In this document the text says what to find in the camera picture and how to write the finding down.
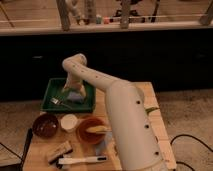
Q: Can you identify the black cable on floor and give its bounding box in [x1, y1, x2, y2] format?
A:
[170, 133, 213, 171]

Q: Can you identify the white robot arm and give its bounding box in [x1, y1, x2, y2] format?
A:
[62, 54, 168, 171]

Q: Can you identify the silver metal fork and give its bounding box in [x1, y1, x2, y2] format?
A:
[51, 98, 72, 109]

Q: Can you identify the dark brown bowl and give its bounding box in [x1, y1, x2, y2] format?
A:
[32, 114, 59, 138]

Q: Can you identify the small white cup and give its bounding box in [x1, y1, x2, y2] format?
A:
[60, 114, 78, 132]

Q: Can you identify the green plastic tray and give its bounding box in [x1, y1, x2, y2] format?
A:
[41, 78, 96, 113]

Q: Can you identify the orange bowl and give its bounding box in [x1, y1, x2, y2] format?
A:
[76, 117, 105, 145]

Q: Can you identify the green leafy toy vegetable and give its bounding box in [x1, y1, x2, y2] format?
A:
[145, 107, 159, 115]

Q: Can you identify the yellow banana piece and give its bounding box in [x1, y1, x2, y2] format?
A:
[86, 125, 109, 134]

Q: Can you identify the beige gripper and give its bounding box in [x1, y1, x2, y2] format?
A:
[62, 74, 86, 98]

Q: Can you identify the blue grey sponge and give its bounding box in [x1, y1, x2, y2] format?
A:
[67, 92, 84, 103]

